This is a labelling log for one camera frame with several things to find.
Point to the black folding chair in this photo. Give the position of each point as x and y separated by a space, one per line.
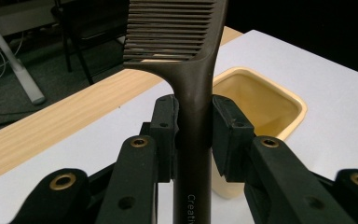
93 28

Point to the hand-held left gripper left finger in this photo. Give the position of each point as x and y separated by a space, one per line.
136 174

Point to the white desk leg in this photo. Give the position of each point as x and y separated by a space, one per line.
18 68

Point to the black comb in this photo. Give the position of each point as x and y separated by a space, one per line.
192 124

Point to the white table cover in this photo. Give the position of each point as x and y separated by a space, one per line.
323 93

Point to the wooden table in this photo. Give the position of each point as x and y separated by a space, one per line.
59 124

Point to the beige square cup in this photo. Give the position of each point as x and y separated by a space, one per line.
261 102

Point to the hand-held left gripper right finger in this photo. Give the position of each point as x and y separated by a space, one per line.
276 180

